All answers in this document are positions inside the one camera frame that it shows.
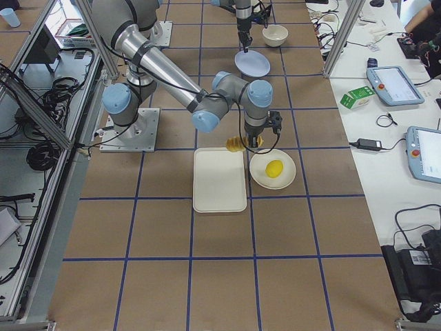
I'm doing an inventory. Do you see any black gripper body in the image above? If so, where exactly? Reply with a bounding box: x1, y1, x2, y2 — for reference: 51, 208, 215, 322
238, 30, 252, 43
244, 124, 265, 140

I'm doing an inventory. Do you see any yellow ridged bread loaf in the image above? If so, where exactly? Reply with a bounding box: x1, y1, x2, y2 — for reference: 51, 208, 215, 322
225, 136, 247, 152

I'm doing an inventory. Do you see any blue plate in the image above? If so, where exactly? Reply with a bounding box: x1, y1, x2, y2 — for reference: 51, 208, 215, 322
234, 50, 271, 78

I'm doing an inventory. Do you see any white round plate with lemon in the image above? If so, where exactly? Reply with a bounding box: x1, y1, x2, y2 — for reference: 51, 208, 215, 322
249, 149, 296, 190

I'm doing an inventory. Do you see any white bowl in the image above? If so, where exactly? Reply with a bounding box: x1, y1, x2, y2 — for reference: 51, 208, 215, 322
262, 25, 289, 48

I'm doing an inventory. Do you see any yellow lemon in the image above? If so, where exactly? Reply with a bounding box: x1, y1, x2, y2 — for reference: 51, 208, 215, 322
265, 159, 284, 179

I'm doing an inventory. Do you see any white rectangular tray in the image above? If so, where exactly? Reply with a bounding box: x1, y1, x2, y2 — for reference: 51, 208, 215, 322
193, 148, 247, 213

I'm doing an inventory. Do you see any green white box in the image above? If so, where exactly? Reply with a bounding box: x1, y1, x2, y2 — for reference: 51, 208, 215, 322
340, 86, 375, 110

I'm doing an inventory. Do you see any black laptop charger brick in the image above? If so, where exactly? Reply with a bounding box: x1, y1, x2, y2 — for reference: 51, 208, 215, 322
357, 139, 382, 151

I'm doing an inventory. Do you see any blue teach pendant upper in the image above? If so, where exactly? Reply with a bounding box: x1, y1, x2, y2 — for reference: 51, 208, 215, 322
366, 66, 424, 106

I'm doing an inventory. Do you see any blue teach pendant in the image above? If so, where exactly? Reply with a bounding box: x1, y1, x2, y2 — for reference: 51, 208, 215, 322
406, 126, 440, 183
366, 66, 424, 106

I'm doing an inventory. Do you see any blue teach pendant lower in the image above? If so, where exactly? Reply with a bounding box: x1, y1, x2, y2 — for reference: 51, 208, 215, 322
406, 126, 440, 183

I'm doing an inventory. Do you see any blue plastic cup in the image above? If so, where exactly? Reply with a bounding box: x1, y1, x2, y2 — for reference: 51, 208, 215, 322
0, 8, 21, 28

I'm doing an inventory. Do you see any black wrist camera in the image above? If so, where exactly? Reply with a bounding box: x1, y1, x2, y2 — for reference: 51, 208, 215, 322
269, 111, 283, 135

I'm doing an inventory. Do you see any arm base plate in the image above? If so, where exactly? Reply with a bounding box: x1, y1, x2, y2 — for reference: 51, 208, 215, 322
99, 108, 161, 152
150, 21, 173, 48

